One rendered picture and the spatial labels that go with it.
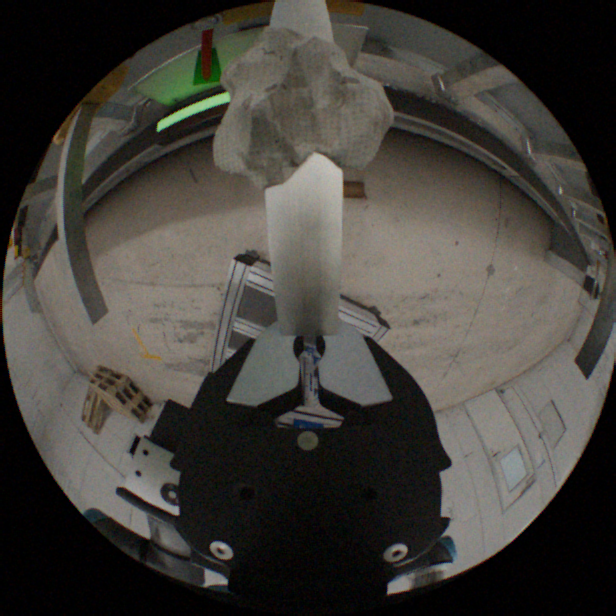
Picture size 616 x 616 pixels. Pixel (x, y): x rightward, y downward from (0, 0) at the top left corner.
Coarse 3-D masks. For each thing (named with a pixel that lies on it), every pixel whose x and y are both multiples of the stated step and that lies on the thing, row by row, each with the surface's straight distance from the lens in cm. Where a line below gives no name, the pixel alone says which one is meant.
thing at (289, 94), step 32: (288, 32) 11; (256, 64) 10; (288, 64) 8; (320, 64) 8; (256, 96) 7; (288, 96) 7; (320, 96) 8; (352, 96) 7; (384, 96) 9; (224, 128) 8; (256, 128) 6; (288, 128) 7; (320, 128) 7; (352, 128) 7; (384, 128) 8; (224, 160) 8; (256, 160) 7; (288, 160) 7; (352, 160) 7
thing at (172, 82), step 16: (240, 32) 26; (256, 32) 26; (336, 32) 26; (352, 32) 26; (224, 48) 27; (240, 48) 27; (352, 48) 28; (176, 64) 29; (192, 64) 29; (224, 64) 30; (352, 64) 30; (144, 80) 31; (160, 80) 31; (176, 80) 32; (192, 80) 32; (160, 96) 34; (176, 96) 35
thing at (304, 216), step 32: (288, 0) 18; (320, 0) 18; (320, 32) 12; (320, 160) 7; (288, 192) 7; (320, 192) 7; (288, 224) 7; (320, 224) 7; (288, 256) 7; (320, 256) 7; (288, 288) 8; (320, 288) 8; (288, 320) 9; (320, 320) 9
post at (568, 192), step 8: (560, 184) 76; (568, 192) 75; (576, 192) 74; (584, 192) 74; (576, 200) 75; (584, 200) 73; (592, 200) 73; (600, 200) 73; (592, 208) 74; (600, 208) 73
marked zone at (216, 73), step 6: (198, 54) 28; (216, 54) 28; (198, 60) 29; (216, 60) 29; (198, 66) 29; (216, 66) 30; (198, 72) 30; (216, 72) 31; (198, 78) 32; (210, 78) 32; (216, 78) 32; (198, 84) 33
